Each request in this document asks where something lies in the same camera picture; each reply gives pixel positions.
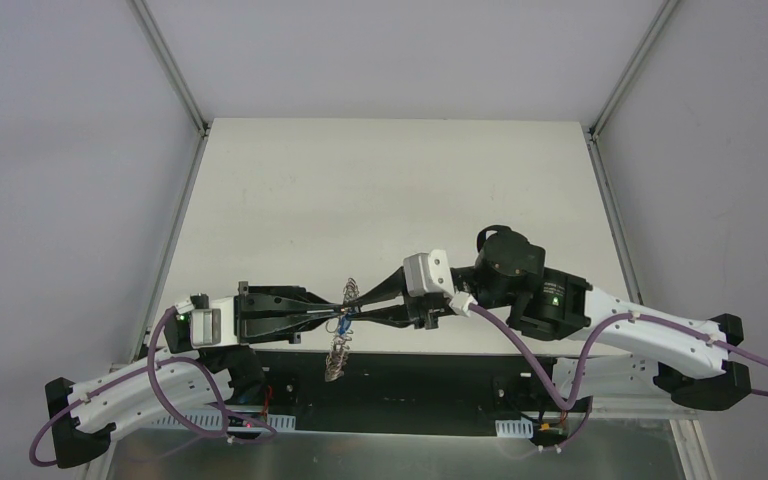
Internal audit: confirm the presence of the metal disc with keyrings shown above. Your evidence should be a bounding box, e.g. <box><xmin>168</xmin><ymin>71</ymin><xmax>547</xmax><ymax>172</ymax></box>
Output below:
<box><xmin>324</xmin><ymin>278</ymin><xmax>360</xmax><ymax>383</ymax></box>

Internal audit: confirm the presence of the blue-headed key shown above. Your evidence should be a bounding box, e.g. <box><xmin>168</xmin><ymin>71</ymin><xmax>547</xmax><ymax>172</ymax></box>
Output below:
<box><xmin>336</xmin><ymin>316</ymin><xmax>351</xmax><ymax>336</ymax></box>

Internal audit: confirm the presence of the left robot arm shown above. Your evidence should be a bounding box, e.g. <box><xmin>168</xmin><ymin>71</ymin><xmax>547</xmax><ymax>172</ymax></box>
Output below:
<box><xmin>29</xmin><ymin>279</ymin><xmax>359</xmax><ymax>469</ymax></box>

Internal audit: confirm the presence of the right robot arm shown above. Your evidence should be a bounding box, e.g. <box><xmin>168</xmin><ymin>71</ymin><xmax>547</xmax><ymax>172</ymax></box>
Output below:
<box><xmin>344</xmin><ymin>225</ymin><xmax>752</xmax><ymax>411</ymax></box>

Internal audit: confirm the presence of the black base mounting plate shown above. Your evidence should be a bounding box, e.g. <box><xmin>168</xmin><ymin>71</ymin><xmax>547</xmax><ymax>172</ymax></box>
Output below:
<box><xmin>195</xmin><ymin>347</ymin><xmax>559</xmax><ymax>436</ymax></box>

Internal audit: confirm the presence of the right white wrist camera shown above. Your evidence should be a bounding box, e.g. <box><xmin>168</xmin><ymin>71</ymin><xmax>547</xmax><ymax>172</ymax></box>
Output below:
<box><xmin>402</xmin><ymin>249</ymin><xmax>477</xmax><ymax>317</ymax></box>

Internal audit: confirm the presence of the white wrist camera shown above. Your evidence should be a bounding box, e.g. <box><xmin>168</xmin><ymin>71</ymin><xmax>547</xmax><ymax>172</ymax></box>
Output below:
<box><xmin>173</xmin><ymin>295</ymin><xmax>239</xmax><ymax>350</ymax></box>
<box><xmin>402</xmin><ymin>249</ymin><xmax>477</xmax><ymax>317</ymax></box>

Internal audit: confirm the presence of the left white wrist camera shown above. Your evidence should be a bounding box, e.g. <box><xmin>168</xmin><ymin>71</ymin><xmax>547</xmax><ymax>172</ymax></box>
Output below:
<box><xmin>173</xmin><ymin>295</ymin><xmax>239</xmax><ymax>350</ymax></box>

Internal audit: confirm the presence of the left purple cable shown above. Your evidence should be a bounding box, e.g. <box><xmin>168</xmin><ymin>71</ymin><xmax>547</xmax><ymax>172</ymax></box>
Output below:
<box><xmin>28</xmin><ymin>305</ymin><xmax>279</xmax><ymax>469</ymax></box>

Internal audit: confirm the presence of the left aluminium frame post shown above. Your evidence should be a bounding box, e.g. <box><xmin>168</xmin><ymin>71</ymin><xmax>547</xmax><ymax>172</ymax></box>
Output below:
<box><xmin>127</xmin><ymin>0</ymin><xmax>210</xmax><ymax>138</ymax></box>

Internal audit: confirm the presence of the aluminium frame post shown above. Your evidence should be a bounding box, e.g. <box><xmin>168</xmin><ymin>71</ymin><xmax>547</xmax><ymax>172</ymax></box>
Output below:
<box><xmin>588</xmin><ymin>0</ymin><xmax>683</xmax><ymax>141</ymax></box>
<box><xmin>127</xmin><ymin>0</ymin><xmax>210</xmax><ymax>138</ymax></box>

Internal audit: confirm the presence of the right aluminium frame post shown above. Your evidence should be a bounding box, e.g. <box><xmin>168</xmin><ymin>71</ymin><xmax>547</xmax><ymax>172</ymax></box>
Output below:
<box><xmin>588</xmin><ymin>0</ymin><xmax>683</xmax><ymax>141</ymax></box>

